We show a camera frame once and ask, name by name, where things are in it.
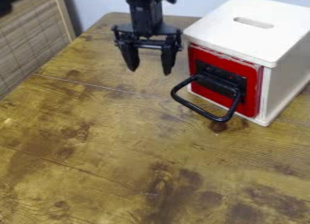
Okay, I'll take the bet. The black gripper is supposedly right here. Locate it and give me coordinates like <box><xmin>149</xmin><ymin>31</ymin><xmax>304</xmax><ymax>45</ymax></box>
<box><xmin>110</xmin><ymin>24</ymin><xmax>183</xmax><ymax>75</ymax></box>

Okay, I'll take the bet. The black metal drawer handle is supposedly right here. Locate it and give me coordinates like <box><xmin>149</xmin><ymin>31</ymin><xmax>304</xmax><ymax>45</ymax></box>
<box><xmin>171</xmin><ymin>60</ymin><xmax>247</xmax><ymax>122</ymax></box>

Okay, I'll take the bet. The red wooden drawer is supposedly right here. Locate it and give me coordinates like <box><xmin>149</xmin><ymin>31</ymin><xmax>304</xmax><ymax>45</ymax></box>
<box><xmin>187</xmin><ymin>44</ymin><xmax>264</xmax><ymax>118</ymax></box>

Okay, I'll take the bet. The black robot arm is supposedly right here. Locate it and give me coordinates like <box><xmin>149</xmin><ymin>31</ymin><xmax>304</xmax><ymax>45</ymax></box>
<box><xmin>110</xmin><ymin>0</ymin><xmax>181</xmax><ymax>75</ymax></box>

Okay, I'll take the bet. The white wooden drawer box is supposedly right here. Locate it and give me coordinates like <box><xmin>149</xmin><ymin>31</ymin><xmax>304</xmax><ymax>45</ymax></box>
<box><xmin>184</xmin><ymin>0</ymin><xmax>310</xmax><ymax>126</ymax></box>

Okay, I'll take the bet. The bamboo blind panel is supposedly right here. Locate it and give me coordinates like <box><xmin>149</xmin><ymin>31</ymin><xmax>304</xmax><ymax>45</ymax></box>
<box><xmin>0</xmin><ymin>0</ymin><xmax>76</xmax><ymax>99</ymax></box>

